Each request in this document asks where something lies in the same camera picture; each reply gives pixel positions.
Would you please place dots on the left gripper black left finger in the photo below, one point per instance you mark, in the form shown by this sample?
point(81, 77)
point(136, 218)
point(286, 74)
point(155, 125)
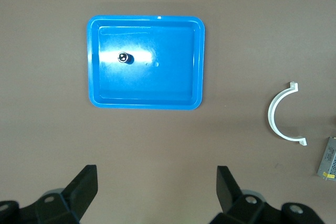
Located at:
point(52, 208)

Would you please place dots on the small black cylindrical capacitor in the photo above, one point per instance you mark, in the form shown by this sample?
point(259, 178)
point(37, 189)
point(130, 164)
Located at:
point(124, 57)

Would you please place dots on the brown table mat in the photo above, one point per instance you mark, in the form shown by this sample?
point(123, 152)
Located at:
point(168, 142)

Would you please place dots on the metal mesh power supply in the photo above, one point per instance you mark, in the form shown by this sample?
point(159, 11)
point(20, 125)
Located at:
point(329, 161)

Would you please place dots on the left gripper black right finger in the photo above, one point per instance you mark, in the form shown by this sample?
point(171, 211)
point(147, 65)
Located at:
point(249, 211)

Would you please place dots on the blue plastic tray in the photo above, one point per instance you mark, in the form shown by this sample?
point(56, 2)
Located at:
point(162, 82)

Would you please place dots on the large white pipe clamp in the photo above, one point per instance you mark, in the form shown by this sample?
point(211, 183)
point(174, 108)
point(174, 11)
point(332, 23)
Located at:
point(271, 113)

